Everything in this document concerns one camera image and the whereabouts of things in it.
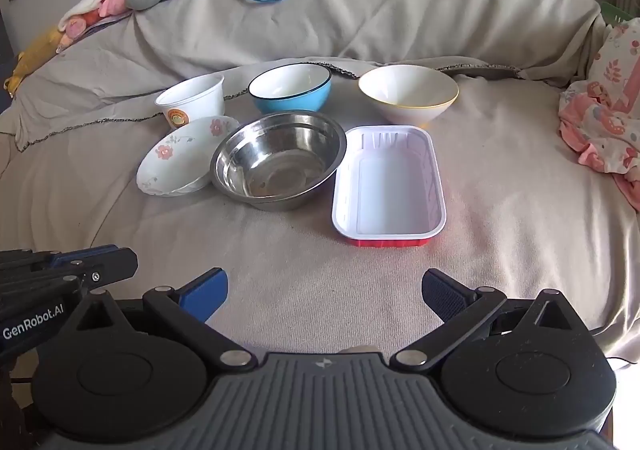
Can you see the stainless steel bowl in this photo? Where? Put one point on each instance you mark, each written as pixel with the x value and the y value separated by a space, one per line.
pixel 280 161

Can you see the blue enamel bowl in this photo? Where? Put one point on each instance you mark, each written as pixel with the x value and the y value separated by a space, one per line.
pixel 295 87

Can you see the white cup orange logo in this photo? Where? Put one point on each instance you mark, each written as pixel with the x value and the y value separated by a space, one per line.
pixel 192 99

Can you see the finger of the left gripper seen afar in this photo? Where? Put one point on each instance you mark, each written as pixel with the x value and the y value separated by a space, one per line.
pixel 103 265

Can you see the pink floral cloth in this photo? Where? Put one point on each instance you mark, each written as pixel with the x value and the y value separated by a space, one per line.
pixel 599 116

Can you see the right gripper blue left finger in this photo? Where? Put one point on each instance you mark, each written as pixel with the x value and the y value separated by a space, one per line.
pixel 195 301

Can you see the red white rectangular tray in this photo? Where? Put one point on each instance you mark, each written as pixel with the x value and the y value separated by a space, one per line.
pixel 388 191

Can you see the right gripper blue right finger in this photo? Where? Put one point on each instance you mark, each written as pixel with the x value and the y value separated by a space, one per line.
pixel 453 301

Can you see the white bowl yellow rim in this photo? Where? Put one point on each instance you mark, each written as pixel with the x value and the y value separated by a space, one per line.
pixel 409 95

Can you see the white floral plate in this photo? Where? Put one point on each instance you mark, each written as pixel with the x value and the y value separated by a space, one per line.
pixel 179 163

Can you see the yellow plush toy left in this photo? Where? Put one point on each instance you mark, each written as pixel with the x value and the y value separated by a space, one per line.
pixel 39 52

